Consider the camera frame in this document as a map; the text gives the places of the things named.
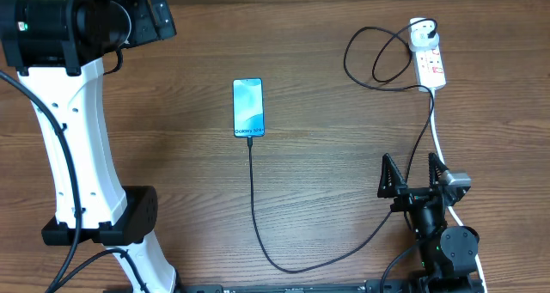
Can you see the white power strip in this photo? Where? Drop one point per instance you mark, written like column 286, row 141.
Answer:
column 428, row 64

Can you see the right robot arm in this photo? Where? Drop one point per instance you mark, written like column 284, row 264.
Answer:
column 447, row 253

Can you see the white charger plug adapter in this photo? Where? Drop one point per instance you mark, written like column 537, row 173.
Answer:
column 423, row 37

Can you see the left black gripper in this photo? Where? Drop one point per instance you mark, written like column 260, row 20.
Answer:
column 139, row 2

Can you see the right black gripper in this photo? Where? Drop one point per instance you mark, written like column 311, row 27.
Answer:
column 392, row 186

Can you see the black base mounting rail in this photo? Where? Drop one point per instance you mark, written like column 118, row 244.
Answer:
column 370, row 286

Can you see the blue Galaxy S24 smartphone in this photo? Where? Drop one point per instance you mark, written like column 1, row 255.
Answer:
column 248, row 108

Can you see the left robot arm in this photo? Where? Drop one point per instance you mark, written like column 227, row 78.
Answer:
column 57, row 49

